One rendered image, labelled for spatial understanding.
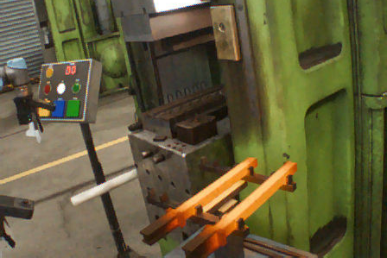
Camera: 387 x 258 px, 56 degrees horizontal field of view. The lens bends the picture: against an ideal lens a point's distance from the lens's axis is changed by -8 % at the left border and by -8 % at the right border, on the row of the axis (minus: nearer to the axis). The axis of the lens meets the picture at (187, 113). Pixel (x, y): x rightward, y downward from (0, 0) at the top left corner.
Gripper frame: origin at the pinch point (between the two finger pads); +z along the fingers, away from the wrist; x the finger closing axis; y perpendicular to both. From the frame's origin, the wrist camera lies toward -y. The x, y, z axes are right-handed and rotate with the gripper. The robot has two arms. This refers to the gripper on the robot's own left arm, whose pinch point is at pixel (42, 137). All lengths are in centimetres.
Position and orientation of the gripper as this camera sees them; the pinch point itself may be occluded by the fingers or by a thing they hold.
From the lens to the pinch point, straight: 173.0
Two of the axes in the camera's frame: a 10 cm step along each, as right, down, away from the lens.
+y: -9.5, 2.4, -2.1
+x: 2.7, 2.6, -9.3
